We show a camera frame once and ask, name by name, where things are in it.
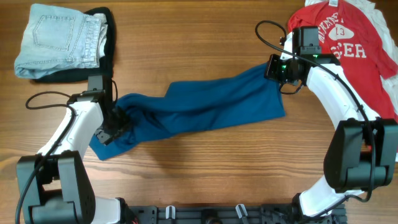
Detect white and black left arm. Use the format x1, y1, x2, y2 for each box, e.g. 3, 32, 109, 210
15, 75, 135, 223

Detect blue t-shirt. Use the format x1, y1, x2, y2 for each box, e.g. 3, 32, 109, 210
89, 64, 285, 161

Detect folded black garment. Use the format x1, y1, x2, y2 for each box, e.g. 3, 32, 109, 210
34, 7, 116, 83

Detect red printed t-shirt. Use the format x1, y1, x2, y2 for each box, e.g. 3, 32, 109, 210
287, 0, 398, 122

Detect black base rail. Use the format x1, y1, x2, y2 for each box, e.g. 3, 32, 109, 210
130, 203, 348, 224

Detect folded light blue jeans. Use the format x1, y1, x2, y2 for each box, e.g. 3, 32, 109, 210
14, 4, 108, 79

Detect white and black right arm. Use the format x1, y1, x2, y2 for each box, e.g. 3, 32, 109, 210
264, 26, 397, 222

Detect white garment under red shirt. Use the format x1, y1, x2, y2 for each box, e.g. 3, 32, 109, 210
304, 0, 398, 162

